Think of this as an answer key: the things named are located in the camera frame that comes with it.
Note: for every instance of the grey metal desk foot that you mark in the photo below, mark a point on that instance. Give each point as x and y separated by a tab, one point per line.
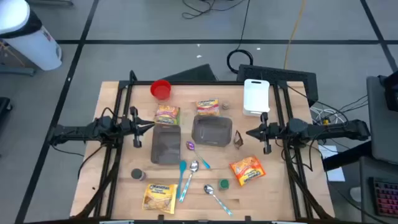
49	2

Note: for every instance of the wide grey translucent bin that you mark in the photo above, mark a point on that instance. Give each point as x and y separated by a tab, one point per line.
211	130

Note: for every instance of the white trash can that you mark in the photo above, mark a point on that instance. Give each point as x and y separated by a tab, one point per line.
31	46

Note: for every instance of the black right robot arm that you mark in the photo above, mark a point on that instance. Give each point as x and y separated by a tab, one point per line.
326	129

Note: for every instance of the red plastic cup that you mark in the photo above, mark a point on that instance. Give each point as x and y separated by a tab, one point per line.
160	90

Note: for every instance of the yellow red ramen packet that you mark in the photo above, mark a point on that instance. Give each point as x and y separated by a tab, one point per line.
207	106

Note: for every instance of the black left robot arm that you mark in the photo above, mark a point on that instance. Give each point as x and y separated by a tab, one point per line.
77	129

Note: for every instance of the teal plastic spoon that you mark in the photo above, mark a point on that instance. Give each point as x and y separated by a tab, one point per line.
183	166

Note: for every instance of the orange ramen packet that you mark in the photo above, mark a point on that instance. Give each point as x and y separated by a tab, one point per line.
247	170

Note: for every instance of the white paper sheet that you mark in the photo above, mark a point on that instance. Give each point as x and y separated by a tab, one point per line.
335	174

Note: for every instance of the black desktop device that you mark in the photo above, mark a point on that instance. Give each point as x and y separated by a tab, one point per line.
391	93

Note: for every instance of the black perforated computer case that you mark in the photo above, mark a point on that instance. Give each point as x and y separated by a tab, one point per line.
280	76

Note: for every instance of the green lid oregano jar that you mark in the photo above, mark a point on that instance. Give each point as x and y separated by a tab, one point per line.
224	184

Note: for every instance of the black wedge panel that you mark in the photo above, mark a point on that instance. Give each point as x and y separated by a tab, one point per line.
196	74

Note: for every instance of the purple iridescent spoon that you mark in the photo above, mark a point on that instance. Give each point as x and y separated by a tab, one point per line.
190	145

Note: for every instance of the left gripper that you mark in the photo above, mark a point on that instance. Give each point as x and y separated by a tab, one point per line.
130	126

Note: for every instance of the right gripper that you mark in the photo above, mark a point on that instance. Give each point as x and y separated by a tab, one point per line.
275	130

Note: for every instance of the black lid purple label jar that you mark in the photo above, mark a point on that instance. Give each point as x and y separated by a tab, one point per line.
136	173

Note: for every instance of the long grey translucent bin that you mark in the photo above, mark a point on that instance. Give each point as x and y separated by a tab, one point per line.
166	144

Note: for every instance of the pink backlit keyboard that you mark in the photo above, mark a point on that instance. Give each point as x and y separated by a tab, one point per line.
385	196

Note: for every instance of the white computer mouse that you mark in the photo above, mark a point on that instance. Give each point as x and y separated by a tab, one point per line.
356	194

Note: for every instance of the grey keyboard desk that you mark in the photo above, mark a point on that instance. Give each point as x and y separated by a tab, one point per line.
379	166

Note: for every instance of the brown snack pouch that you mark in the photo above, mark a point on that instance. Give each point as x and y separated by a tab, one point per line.
238	140

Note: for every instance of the wooden desk grey legs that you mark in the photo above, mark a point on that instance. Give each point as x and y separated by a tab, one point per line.
15	71

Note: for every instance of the black support bar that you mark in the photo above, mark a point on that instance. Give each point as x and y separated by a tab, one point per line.
342	157

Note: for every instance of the white plastic bin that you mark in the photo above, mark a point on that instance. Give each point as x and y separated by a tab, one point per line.
256	96

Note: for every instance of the green yellow ramen packet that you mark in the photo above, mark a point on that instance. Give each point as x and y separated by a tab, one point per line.
167	114

